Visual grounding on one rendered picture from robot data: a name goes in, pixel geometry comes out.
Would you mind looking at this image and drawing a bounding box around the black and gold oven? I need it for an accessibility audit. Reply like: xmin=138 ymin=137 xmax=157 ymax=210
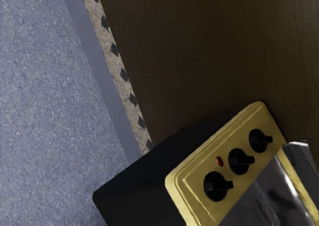
xmin=92 ymin=101 xmax=319 ymax=226

